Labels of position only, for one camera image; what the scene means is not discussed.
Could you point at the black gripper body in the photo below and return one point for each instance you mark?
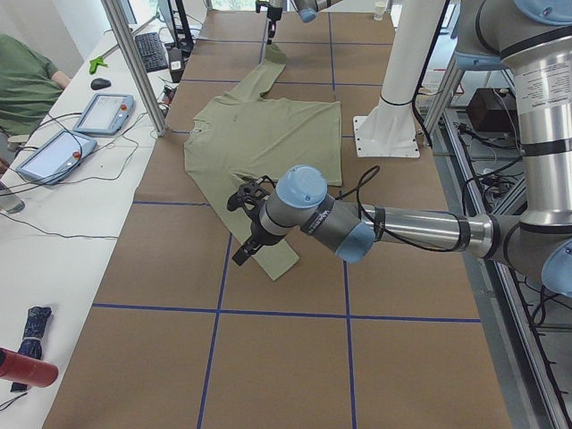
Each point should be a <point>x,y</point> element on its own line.
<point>258,233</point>
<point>272,14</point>

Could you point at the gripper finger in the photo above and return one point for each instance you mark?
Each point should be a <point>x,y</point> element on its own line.
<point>248,249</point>
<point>271,34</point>

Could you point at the olive green long-sleeve shirt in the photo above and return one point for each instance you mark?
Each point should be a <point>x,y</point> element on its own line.
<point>240,135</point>

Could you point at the black power adapter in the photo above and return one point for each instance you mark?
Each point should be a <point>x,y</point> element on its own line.
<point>176,64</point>

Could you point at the paper cup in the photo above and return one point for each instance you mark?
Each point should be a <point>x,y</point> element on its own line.
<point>379,10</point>

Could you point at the black keyboard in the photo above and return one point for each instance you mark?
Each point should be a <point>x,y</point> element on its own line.
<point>151,51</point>

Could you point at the far teach pendant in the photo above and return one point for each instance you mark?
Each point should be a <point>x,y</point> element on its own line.
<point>105,114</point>

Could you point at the teach pendant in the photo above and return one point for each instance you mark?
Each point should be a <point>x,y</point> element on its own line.
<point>57,158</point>
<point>105,114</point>

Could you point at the green plastic clip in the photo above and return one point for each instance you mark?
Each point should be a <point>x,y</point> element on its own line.
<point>96,63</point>

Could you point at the black computer mouse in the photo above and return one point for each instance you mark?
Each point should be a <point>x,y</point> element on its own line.
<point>100,83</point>

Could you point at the near teach pendant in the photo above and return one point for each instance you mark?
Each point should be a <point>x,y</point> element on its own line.
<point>57,158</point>

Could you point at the folded dark blue umbrella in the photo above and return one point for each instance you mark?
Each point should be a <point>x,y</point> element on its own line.
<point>31,339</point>

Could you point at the person in green shirt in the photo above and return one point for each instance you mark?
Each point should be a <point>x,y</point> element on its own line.
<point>30,86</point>

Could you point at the red bottle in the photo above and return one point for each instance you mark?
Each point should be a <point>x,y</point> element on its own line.
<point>22,369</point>

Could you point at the aluminium frame post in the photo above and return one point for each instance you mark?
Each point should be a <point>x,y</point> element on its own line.
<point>118,21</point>

